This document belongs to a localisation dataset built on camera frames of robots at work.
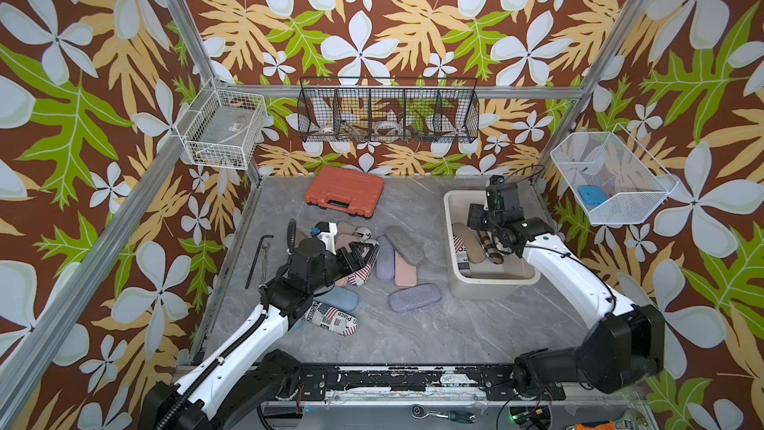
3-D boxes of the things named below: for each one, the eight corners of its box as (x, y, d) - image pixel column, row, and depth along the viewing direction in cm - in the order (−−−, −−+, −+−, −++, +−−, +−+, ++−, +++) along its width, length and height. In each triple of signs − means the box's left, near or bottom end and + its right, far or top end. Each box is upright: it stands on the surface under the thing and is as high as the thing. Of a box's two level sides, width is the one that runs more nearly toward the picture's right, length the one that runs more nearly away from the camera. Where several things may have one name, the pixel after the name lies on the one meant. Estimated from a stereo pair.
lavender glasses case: (392, 315, 87) (392, 311, 84) (387, 295, 91) (387, 291, 88) (441, 303, 89) (443, 299, 87) (435, 284, 93) (436, 280, 90)
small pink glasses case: (394, 288, 92) (395, 284, 90) (393, 255, 100) (394, 250, 97) (416, 288, 92) (417, 284, 90) (414, 255, 100) (414, 250, 97)
